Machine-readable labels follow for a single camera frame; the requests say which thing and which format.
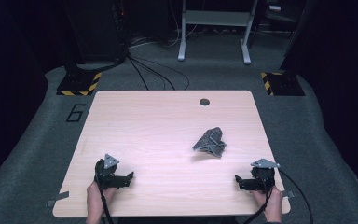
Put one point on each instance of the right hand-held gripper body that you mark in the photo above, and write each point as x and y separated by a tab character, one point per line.
263	175

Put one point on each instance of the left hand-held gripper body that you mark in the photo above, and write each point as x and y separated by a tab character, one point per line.
105	174

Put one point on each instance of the grey towel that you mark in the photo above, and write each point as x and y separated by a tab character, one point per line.
210	141

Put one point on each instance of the person's left hand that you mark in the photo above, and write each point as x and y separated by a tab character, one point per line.
94	199

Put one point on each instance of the person's right hand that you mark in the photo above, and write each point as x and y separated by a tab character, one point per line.
272	202

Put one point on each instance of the grey tape strip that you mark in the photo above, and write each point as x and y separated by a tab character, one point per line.
58	197
289	194

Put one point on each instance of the dark round table grommet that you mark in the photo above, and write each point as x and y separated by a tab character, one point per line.
204	102

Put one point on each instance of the black cabinet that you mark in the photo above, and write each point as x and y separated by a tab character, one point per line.
93	28

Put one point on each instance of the white metal stand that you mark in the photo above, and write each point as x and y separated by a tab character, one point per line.
216	18

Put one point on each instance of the black hazard-striped base plate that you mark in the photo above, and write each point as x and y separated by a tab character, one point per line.
77	84
284	84

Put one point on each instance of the black stand post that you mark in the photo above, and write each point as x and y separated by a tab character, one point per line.
295	37
71	59

